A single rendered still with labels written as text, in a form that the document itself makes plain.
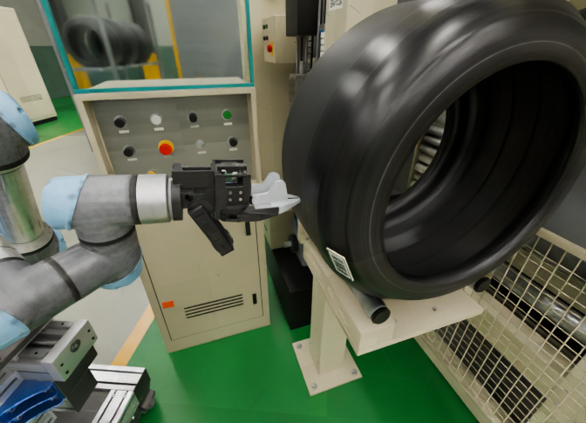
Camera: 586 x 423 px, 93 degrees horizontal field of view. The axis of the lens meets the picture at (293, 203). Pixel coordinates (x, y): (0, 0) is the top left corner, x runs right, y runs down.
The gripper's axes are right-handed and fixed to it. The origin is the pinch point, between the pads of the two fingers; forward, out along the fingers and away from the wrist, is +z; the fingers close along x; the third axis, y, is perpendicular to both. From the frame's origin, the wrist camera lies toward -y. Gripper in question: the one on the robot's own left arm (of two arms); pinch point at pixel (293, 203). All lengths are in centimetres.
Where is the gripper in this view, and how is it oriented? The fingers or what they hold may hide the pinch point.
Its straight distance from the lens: 50.5
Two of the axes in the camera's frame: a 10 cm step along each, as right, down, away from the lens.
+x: -3.1, -4.6, 8.3
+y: 1.1, -8.9, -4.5
